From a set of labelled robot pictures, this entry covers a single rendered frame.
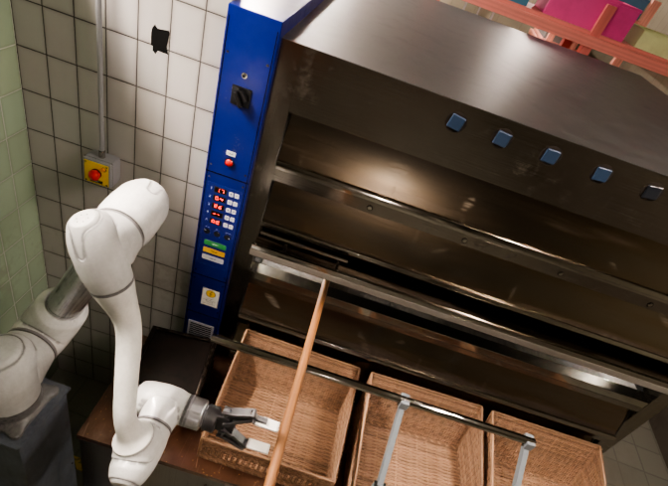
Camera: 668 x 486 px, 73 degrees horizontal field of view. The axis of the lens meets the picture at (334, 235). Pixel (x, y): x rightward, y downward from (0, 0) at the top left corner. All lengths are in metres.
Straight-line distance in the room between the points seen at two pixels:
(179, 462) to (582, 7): 3.99
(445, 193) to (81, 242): 1.08
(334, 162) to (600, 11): 3.14
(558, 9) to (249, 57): 3.16
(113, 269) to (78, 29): 0.87
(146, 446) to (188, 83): 1.06
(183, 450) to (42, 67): 1.50
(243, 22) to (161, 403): 1.10
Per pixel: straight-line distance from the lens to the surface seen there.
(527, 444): 1.91
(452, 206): 1.59
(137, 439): 1.35
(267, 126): 1.54
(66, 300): 1.51
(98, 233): 1.07
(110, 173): 1.80
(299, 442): 2.18
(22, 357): 1.54
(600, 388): 2.34
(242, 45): 1.45
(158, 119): 1.68
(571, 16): 4.28
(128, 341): 1.24
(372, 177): 1.53
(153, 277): 2.14
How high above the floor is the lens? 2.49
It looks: 36 degrees down
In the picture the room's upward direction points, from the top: 21 degrees clockwise
